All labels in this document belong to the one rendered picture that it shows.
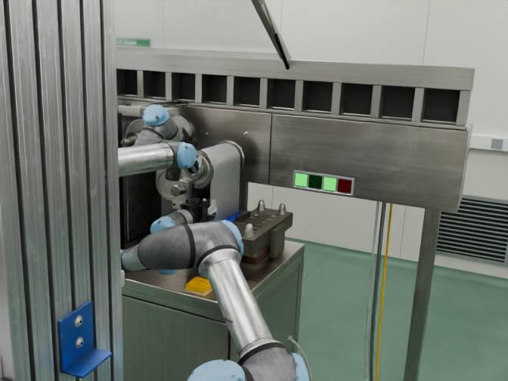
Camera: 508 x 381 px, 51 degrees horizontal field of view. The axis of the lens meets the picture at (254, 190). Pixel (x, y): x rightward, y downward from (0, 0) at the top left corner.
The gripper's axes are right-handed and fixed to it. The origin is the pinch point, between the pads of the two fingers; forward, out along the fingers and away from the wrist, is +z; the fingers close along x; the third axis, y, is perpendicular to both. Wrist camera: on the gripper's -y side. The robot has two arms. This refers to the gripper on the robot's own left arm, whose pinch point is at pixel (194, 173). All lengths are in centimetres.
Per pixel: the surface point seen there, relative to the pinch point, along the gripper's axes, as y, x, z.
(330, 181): 20, -41, 30
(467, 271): 82, -93, 283
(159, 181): -2.1, 18.0, 7.5
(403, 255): 85, -42, 281
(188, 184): -3.0, 2.8, 3.3
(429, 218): 20, -78, 52
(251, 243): -17.1, -23.7, 14.6
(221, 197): -0.6, -4.6, 16.7
